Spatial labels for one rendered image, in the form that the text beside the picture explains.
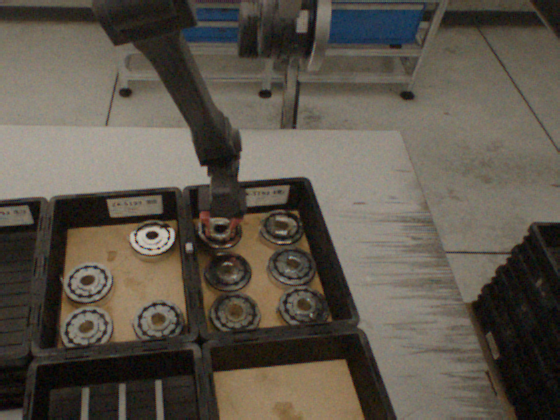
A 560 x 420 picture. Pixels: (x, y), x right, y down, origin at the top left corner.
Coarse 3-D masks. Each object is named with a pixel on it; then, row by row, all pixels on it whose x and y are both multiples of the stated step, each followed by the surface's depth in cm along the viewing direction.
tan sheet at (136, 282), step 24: (72, 240) 117; (96, 240) 117; (120, 240) 117; (72, 264) 113; (120, 264) 113; (144, 264) 113; (168, 264) 113; (120, 288) 109; (144, 288) 109; (168, 288) 109; (120, 312) 105; (120, 336) 101
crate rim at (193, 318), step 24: (96, 192) 113; (120, 192) 113; (144, 192) 113; (168, 192) 114; (48, 216) 109; (48, 240) 104; (48, 264) 101; (192, 288) 97; (192, 312) 93; (192, 336) 90
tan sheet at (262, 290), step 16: (240, 224) 121; (256, 224) 121; (256, 240) 117; (304, 240) 117; (208, 256) 114; (256, 256) 114; (256, 272) 111; (256, 288) 109; (272, 288) 109; (320, 288) 109; (208, 304) 106; (272, 304) 106; (272, 320) 104
